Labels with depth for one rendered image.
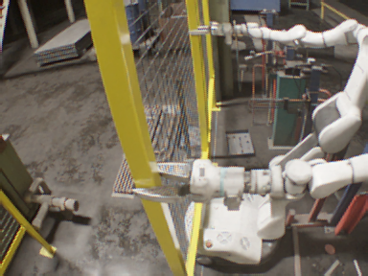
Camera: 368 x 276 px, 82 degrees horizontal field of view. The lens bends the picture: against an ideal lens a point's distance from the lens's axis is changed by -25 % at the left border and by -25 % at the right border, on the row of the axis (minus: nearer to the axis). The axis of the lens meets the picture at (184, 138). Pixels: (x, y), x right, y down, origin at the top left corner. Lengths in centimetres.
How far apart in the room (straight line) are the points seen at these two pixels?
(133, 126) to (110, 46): 16
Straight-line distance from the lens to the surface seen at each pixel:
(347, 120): 116
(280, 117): 251
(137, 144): 54
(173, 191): 62
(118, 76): 46
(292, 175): 60
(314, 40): 134
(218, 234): 166
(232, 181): 59
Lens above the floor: 181
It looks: 40 degrees down
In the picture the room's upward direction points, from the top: 8 degrees counter-clockwise
